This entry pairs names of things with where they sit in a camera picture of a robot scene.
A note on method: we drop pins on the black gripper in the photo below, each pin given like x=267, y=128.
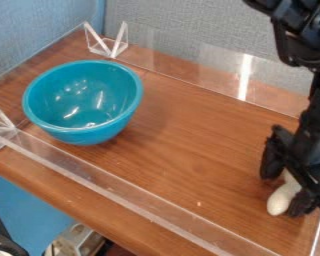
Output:
x=295, y=152

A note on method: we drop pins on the white and brown plush mushroom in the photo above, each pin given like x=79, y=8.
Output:
x=282, y=197

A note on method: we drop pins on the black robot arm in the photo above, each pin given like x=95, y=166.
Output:
x=295, y=19

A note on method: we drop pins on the blue ceramic bowl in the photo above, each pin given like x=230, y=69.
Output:
x=83, y=101

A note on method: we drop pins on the clear acrylic front barrier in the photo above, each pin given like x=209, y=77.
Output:
x=139, y=219

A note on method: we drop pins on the clear acrylic barrier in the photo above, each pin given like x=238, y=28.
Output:
x=239, y=75
x=139, y=219

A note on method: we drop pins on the clear acrylic back barrier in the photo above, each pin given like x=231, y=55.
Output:
x=239, y=75

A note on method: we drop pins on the grey metal equipment below table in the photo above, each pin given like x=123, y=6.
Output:
x=78, y=241

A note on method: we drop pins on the black and white chair part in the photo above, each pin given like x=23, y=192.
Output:
x=10, y=248

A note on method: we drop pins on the clear acrylic corner bracket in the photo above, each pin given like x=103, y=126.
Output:
x=106, y=46

